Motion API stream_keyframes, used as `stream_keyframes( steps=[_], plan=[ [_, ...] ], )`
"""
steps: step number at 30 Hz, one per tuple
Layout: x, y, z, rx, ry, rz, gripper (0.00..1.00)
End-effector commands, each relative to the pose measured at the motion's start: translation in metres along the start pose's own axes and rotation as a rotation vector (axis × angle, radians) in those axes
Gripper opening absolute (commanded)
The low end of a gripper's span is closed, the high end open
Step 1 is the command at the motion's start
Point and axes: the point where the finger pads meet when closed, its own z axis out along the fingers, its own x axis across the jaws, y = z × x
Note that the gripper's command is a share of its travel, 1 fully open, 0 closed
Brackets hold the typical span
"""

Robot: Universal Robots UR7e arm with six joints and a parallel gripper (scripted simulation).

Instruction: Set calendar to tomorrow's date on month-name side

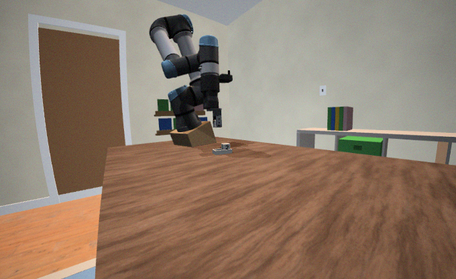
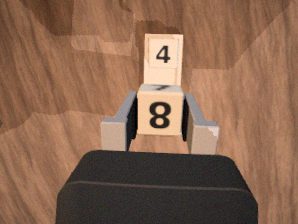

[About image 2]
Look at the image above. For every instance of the beige cube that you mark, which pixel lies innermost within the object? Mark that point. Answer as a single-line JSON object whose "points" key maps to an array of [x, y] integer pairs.
{"points": [[163, 53], [160, 108]]}

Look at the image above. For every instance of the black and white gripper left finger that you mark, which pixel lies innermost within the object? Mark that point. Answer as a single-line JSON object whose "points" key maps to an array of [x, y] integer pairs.
{"points": [[117, 132]]}

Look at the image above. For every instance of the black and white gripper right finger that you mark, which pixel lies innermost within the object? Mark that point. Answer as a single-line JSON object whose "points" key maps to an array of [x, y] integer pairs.
{"points": [[201, 135]]}

